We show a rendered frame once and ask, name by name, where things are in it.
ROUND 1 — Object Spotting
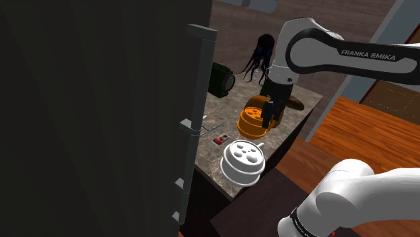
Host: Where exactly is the black drooping plant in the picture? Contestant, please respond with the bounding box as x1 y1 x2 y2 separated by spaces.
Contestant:
238 33 277 87

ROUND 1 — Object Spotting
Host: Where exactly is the red and white card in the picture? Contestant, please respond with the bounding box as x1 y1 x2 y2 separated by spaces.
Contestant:
212 133 231 147

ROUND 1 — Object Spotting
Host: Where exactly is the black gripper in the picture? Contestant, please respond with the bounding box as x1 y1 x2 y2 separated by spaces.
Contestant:
260 80 294 130

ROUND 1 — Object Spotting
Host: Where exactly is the thin grey stick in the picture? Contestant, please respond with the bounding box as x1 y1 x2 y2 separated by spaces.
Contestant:
199 123 224 137

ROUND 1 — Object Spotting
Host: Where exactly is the orange holder with holes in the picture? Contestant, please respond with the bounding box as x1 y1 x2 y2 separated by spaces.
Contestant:
236 106 277 141

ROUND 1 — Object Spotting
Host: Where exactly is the dark green box, round face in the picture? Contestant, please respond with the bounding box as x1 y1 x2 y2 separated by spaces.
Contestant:
207 61 236 99

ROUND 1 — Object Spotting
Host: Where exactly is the white holder with holes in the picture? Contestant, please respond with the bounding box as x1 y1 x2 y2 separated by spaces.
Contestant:
219 139 267 189

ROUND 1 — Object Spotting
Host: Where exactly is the orange rounded thing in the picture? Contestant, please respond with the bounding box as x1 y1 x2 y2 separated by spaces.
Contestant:
244 94 285 129

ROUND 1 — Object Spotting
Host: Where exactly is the brown oval loaf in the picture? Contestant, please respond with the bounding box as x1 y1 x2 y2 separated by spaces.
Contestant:
284 94 306 112

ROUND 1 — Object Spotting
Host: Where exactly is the dark cabinet with grey handle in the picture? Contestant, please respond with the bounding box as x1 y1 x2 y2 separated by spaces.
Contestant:
0 0 219 237

